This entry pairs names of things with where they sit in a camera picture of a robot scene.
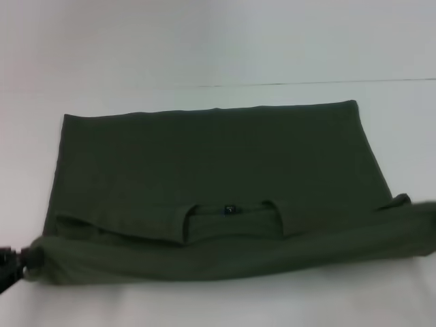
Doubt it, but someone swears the dark green FREE T-shirt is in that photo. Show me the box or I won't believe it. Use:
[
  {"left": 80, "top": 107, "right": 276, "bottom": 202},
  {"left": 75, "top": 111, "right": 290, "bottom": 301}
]
[{"left": 25, "top": 99, "right": 436, "bottom": 285}]

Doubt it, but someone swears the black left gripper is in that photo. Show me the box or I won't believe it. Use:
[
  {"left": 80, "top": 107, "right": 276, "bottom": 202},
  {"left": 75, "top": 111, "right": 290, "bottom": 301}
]
[{"left": 0, "top": 247, "right": 45, "bottom": 296}]

